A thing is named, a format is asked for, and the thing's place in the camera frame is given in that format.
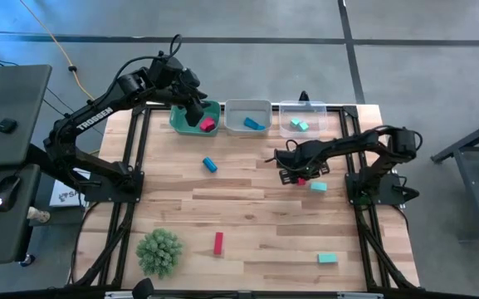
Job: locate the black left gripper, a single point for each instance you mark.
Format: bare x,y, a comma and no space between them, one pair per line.
185,89

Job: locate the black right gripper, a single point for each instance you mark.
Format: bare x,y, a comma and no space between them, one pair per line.
301,160

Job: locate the long red block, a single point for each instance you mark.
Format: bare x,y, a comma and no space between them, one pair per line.
301,182
218,243

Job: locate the teal rectangular block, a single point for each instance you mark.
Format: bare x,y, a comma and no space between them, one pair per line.
319,187
327,258

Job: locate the small teal cube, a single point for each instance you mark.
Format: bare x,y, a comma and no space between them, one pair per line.
304,126
295,122

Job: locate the short red block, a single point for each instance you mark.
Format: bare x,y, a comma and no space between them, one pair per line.
211,121

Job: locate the medium red block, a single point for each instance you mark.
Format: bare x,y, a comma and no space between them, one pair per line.
206,128

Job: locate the blue rectangular block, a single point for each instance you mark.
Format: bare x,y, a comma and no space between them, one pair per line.
250,123

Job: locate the blue oblong block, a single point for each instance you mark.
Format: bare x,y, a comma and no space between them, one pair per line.
209,165

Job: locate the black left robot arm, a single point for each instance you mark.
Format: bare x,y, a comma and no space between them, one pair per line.
98,116

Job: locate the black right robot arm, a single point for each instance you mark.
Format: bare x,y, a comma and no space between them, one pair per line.
347,143

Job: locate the green plastic bin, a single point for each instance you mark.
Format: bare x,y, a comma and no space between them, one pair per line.
177,124

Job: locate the clear plastic bin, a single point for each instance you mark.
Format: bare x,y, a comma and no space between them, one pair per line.
318,112

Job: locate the light grey plastic bin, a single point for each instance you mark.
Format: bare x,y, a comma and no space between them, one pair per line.
239,112

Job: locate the black table clamp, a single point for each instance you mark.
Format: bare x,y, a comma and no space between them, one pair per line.
304,96

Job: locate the white printed sheet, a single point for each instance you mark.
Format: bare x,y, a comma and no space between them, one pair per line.
62,196

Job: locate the green artificial plant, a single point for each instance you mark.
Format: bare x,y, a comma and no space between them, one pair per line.
159,252

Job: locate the large dark grey desk top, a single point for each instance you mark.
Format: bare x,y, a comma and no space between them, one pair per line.
15,104

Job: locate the small black device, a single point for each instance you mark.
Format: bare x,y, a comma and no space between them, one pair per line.
6,125

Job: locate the small beige knob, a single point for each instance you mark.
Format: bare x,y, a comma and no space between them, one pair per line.
39,215

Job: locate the black computer mouse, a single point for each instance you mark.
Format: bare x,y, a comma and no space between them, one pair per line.
6,193

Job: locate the black desk caster wheel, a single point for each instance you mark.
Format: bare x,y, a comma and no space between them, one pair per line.
27,260

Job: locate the black aluminium rig frame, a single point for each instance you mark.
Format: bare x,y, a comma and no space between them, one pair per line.
358,220

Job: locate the silver metal bracket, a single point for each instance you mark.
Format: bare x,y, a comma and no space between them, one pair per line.
359,295
118,294

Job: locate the black metal stand frame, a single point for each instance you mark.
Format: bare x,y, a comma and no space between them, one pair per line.
469,187

